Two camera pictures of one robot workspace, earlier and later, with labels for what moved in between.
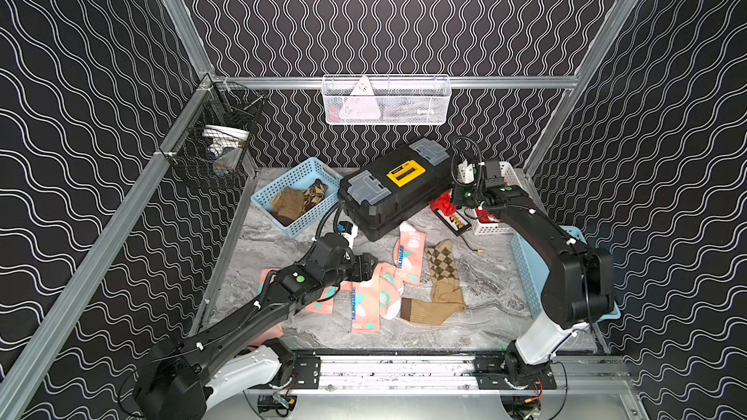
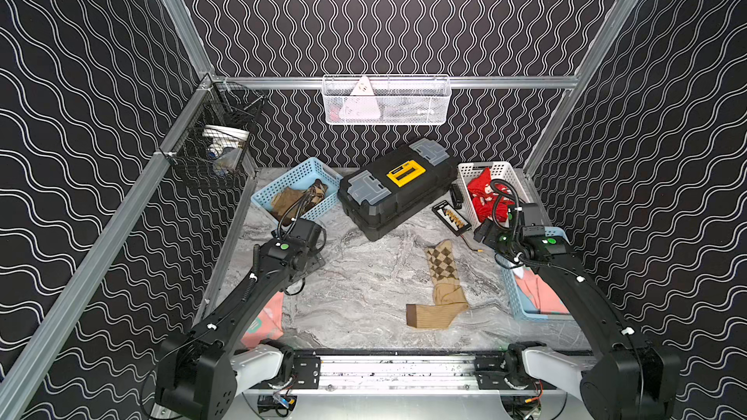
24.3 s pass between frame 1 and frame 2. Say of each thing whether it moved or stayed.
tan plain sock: stayed
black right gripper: moved
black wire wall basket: stayed
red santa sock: moved
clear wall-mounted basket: stayed
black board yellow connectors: stayed
